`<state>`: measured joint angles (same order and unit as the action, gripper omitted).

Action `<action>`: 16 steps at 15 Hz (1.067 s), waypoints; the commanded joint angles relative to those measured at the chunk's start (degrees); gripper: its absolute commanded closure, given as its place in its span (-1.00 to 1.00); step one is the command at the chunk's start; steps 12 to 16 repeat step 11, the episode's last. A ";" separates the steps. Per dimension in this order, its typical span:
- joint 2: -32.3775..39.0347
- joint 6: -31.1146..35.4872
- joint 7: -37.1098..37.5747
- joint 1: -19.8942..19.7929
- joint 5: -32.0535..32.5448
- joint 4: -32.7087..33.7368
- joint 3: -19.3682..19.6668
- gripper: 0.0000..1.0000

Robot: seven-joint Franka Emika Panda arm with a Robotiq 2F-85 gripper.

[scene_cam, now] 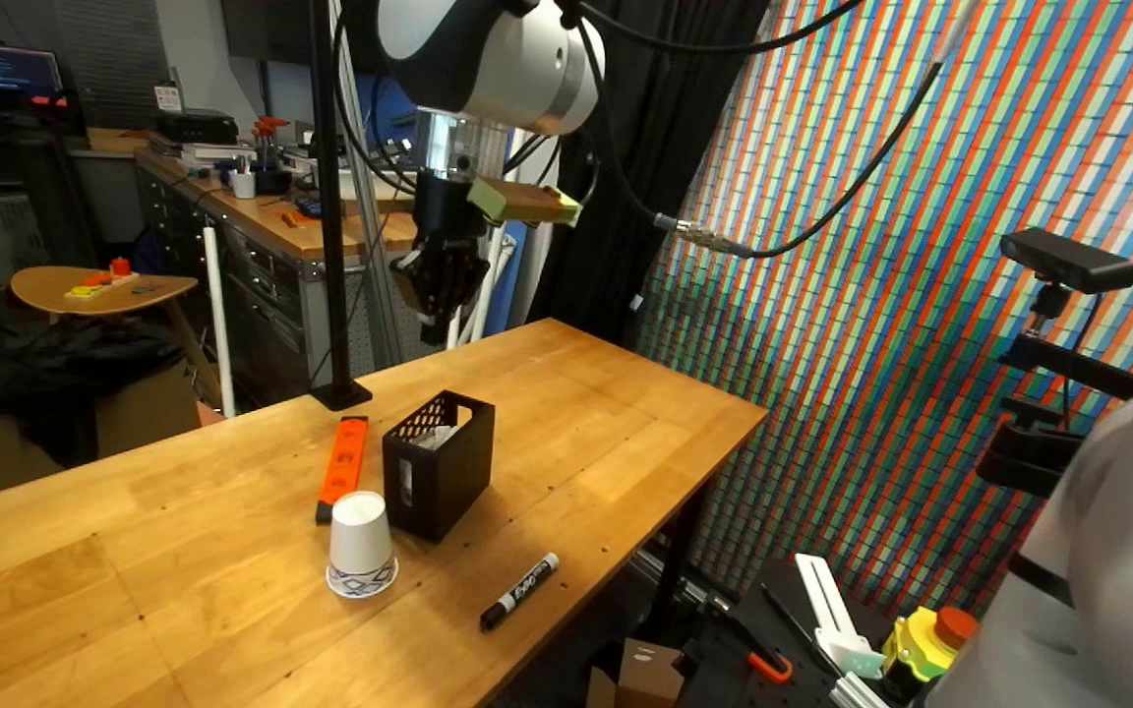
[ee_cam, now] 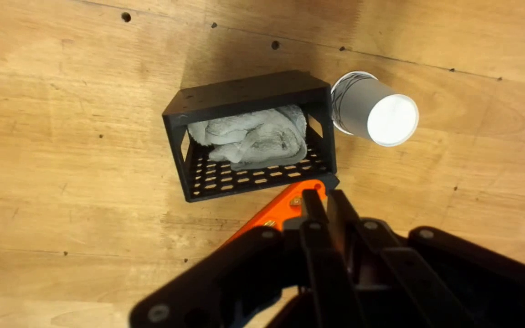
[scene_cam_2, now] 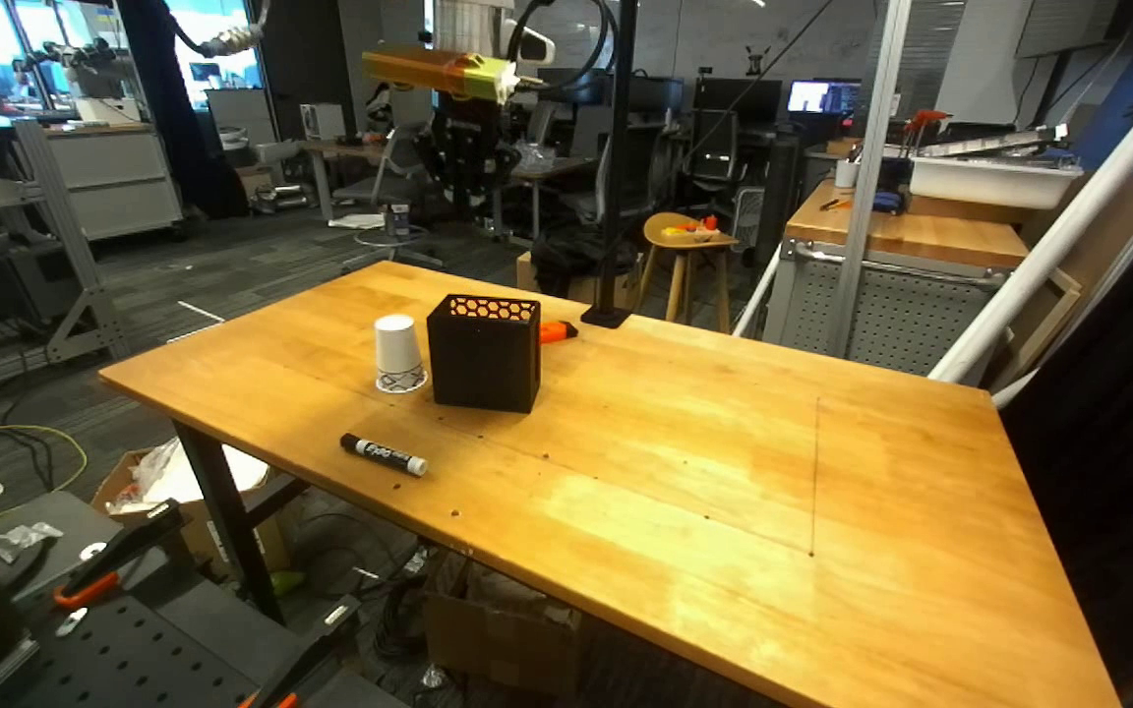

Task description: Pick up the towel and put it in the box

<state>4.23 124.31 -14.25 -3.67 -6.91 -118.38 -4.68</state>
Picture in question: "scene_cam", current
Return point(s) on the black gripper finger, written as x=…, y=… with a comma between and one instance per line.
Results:
x=457, y=317
x=425, y=307

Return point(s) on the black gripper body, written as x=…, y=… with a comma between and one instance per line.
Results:
x=446, y=237

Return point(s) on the white waffle-weave towel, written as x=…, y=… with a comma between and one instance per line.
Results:
x=436, y=437

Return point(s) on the black perforated box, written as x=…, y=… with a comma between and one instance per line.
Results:
x=442, y=486

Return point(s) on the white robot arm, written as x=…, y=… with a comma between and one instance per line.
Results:
x=502, y=59

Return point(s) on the cardboard box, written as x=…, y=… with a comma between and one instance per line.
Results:
x=647, y=669

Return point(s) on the black pole with base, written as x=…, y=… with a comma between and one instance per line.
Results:
x=332, y=198

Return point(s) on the wooden workbench with grey panel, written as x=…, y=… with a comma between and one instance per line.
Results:
x=264, y=230

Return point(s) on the thin white pole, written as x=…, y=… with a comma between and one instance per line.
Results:
x=217, y=329

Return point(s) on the small white bottle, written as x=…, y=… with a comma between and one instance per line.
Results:
x=242, y=181

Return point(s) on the black curtain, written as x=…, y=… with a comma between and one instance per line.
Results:
x=647, y=160

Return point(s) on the white paper cup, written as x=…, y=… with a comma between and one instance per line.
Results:
x=360, y=544

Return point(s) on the black dry-erase marker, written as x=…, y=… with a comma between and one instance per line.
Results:
x=521, y=590

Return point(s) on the small orange yellow object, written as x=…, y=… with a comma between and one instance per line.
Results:
x=99, y=281

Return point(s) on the round wooden stool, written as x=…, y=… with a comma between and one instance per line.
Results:
x=95, y=294

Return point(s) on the black table leg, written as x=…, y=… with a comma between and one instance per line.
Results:
x=685, y=563

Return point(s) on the dark jacket pile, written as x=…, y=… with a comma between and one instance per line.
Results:
x=67, y=366

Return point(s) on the colourful patterned curtain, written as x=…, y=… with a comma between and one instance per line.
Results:
x=855, y=418

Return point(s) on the yellow red emergency stop button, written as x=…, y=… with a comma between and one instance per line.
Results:
x=930, y=640

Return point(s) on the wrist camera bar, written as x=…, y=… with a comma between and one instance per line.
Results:
x=526, y=203

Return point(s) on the white rail piece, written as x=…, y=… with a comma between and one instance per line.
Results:
x=837, y=611

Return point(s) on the black camera stand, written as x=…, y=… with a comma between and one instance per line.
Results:
x=1039, y=393

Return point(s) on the black camera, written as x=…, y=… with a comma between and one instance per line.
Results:
x=1064, y=258

